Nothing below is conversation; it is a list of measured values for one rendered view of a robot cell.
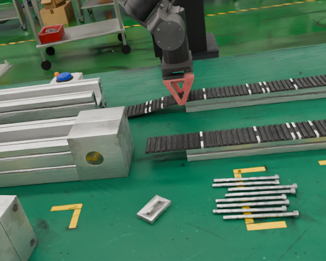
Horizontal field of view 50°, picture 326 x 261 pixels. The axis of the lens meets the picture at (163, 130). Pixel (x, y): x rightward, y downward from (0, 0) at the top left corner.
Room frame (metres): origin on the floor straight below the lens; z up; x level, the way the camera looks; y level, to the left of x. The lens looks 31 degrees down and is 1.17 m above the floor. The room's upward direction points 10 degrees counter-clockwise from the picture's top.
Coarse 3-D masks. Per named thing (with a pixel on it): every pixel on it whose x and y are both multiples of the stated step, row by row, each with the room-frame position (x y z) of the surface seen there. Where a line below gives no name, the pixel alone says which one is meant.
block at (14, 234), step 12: (0, 204) 0.38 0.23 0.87; (12, 204) 0.38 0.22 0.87; (0, 216) 0.35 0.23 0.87; (12, 216) 0.37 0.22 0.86; (24, 216) 0.39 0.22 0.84; (0, 228) 0.34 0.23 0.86; (12, 228) 0.36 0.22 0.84; (24, 228) 0.38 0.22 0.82; (0, 240) 0.33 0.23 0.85; (12, 240) 0.35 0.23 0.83; (24, 240) 0.37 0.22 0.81; (36, 240) 0.39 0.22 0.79; (0, 252) 0.33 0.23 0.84; (12, 252) 0.34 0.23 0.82; (24, 252) 0.36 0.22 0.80
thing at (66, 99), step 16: (80, 80) 0.81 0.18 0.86; (96, 80) 0.79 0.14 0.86; (0, 96) 0.82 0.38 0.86; (16, 96) 0.81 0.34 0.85; (32, 96) 0.81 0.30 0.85; (48, 96) 0.75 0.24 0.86; (64, 96) 0.73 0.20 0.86; (80, 96) 0.72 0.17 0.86; (96, 96) 0.79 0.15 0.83; (0, 112) 0.75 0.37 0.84; (16, 112) 0.74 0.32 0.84; (32, 112) 0.73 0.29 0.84; (48, 112) 0.73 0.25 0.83; (64, 112) 0.72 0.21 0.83
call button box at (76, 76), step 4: (76, 72) 0.94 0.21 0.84; (80, 72) 0.94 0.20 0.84; (72, 76) 0.91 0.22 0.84; (76, 76) 0.91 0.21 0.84; (80, 76) 0.92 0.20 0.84; (52, 80) 0.91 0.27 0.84; (56, 80) 0.90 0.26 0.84; (64, 80) 0.89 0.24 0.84; (68, 80) 0.89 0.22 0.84; (72, 80) 0.89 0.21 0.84
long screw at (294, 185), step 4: (292, 184) 0.41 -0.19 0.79; (296, 184) 0.41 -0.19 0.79; (228, 188) 0.43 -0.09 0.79; (232, 188) 0.43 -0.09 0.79; (236, 188) 0.43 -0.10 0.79; (240, 188) 0.43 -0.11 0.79; (244, 188) 0.42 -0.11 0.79; (248, 188) 0.42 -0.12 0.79; (252, 188) 0.42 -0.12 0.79; (256, 188) 0.42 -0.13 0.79; (260, 188) 0.42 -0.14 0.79; (264, 188) 0.42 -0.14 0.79; (268, 188) 0.42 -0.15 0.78; (272, 188) 0.41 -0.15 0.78; (276, 188) 0.41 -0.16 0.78; (280, 188) 0.41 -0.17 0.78; (284, 188) 0.41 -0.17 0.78; (288, 188) 0.41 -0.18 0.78; (296, 188) 0.41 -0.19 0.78
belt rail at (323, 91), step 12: (240, 96) 0.70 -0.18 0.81; (252, 96) 0.70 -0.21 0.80; (264, 96) 0.69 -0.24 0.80; (276, 96) 0.70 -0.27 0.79; (288, 96) 0.69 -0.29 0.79; (300, 96) 0.68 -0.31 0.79; (312, 96) 0.68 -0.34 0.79; (324, 96) 0.68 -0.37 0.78; (192, 108) 0.72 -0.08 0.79; (204, 108) 0.71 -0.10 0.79; (216, 108) 0.71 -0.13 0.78
